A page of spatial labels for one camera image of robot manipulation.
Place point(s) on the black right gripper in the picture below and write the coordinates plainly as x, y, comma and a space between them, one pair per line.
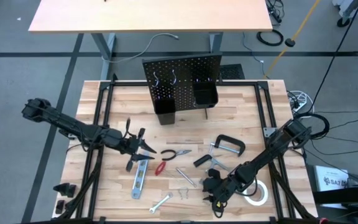
221, 186

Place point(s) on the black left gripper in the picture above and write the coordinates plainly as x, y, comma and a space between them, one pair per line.
129, 144

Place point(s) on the grey spirit level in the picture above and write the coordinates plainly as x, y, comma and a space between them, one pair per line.
140, 180

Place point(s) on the silver metal rod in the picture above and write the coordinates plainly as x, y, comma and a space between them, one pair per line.
186, 176

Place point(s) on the black C-clamp with silver screw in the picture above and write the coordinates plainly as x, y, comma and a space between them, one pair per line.
235, 141

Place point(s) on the silver combination wrench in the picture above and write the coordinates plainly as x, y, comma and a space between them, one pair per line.
160, 203

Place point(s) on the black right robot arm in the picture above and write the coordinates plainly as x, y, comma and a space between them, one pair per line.
275, 149

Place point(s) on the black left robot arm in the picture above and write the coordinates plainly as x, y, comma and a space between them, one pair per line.
73, 126

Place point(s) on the silver J-shaped peg hook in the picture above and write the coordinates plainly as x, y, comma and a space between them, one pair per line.
174, 78
157, 80

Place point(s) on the white tape roll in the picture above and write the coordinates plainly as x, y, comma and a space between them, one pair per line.
255, 203

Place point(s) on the tall narrow black bin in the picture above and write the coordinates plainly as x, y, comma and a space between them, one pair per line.
165, 109

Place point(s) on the wide black bin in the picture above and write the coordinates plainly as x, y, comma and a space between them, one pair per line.
205, 95

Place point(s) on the black printed gripper part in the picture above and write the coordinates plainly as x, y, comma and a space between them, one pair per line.
64, 189

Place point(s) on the black perforated pegboard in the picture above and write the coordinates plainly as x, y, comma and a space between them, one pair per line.
182, 70

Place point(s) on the white printed box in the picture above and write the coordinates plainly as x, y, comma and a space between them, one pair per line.
331, 180

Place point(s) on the white power strip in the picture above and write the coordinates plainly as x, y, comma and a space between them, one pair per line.
300, 102

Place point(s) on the black floor grate mat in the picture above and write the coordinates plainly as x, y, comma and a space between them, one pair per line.
232, 71

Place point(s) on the light wood desk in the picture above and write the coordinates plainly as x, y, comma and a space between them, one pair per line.
151, 15

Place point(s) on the black round puck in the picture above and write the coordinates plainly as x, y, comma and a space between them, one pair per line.
290, 42

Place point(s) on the white cart with caster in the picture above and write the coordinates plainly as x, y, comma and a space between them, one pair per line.
343, 21

